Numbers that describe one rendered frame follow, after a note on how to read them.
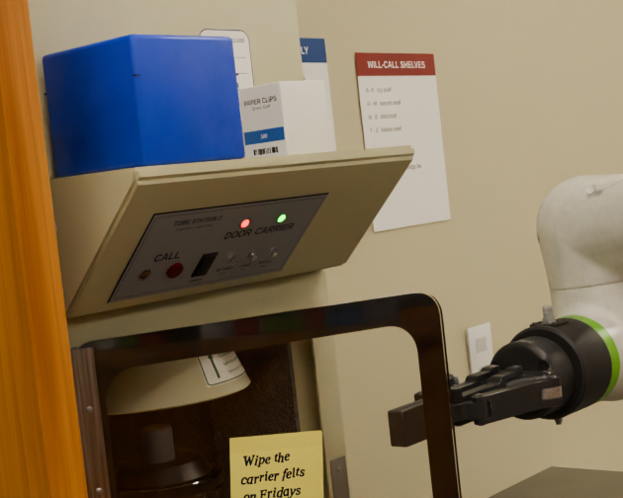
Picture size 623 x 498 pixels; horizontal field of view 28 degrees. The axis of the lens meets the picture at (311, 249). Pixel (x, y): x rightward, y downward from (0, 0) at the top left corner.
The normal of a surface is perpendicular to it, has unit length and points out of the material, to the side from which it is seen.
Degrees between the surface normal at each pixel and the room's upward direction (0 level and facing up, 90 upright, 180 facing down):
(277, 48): 90
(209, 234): 135
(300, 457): 90
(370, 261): 90
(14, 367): 90
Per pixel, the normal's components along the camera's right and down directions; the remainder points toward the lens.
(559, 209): -0.74, -0.33
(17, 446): -0.64, 0.11
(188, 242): 0.61, 0.67
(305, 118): 0.69, -0.04
